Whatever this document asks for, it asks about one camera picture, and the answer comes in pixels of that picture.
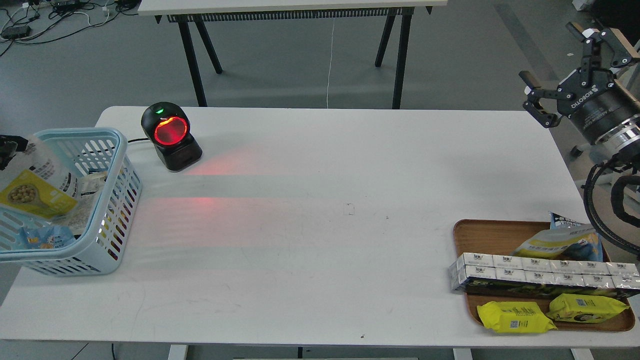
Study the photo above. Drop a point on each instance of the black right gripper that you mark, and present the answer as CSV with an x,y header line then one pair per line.
x,y
602,110

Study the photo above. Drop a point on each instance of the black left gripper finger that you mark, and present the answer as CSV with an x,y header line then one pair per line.
x,y
9,146

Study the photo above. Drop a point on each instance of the yellow white bean snack pouch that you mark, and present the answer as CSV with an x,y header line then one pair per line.
x,y
37,182

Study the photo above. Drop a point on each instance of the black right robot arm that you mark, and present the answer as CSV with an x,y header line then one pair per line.
x,y
549,106

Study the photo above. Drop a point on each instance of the white snack bag in basket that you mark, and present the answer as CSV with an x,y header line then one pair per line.
x,y
90,188

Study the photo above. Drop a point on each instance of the blue snack bag in basket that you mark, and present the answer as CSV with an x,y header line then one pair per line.
x,y
49,237

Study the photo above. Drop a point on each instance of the light blue plastic basket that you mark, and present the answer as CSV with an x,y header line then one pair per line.
x,y
100,249

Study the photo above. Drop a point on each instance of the yellow blue snack pouch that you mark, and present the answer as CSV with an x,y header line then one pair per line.
x,y
572,239

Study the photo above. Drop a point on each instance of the yellow snack pack right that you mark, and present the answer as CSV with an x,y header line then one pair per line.
x,y
583,308

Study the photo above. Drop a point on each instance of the yellow snack pack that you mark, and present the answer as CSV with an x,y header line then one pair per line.
x,y
514,317
583,308

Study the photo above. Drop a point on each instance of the yellow snack pack left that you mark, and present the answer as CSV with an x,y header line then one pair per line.
x,y
514,317

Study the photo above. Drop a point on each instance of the black barcode scanner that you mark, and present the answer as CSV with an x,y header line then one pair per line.
x,y
167,126

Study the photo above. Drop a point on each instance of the brown wooden tray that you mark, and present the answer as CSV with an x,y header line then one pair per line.
x,y
497,238

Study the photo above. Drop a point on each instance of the silver multipack box row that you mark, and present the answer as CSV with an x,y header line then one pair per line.
x,y
513,276

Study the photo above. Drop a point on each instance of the white background table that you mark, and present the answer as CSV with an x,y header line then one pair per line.
x,y
295,46

